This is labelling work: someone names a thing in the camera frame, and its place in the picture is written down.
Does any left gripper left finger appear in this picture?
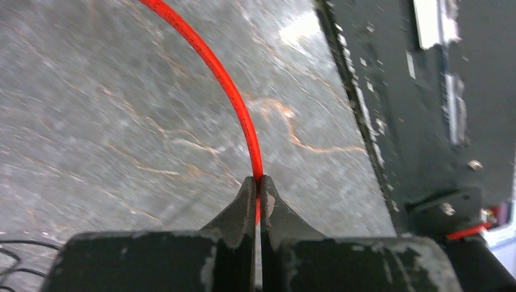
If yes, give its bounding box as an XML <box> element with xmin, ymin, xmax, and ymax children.
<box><xmin>41</xmin><ymin>177</ymin><xmax>257</xmax><ymax>291</ymax></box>

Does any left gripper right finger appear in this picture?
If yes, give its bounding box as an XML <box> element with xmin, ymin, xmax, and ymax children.
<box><xmin>260</xmin><ymin>176</ymin><xmax>461</xmax><ymax>291</ymax></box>

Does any red ethernet cable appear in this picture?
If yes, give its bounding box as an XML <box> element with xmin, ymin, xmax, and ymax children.
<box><xmin>137</xmin><ymin>0</ymin><xmax>265</xmax><ymax>226</ymax></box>

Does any black power adapter with cord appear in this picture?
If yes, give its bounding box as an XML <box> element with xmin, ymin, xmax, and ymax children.
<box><xmin>1</xmin><ymin>238</ymin><xmax>61</xmax><ymax>291</ymax></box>

